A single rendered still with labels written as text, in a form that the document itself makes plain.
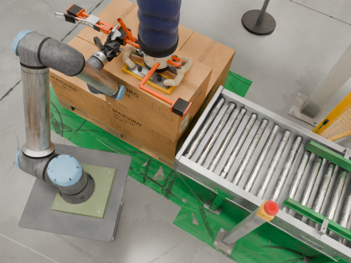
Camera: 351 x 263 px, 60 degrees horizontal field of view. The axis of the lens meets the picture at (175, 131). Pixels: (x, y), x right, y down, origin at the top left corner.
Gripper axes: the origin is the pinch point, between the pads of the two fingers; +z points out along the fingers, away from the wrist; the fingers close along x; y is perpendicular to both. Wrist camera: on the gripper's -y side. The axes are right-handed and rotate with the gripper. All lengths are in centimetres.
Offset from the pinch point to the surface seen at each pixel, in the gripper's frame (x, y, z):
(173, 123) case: -29, 52, -22
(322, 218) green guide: -44, 159, -24
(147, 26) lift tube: 27.5, 26.8, -10.3
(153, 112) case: -29, 38, -21
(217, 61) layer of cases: -53, 49, 61
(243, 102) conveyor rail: -48, 83, 32
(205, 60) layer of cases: -53, 40, 56
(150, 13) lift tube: 36.1, 28.5, -10.0
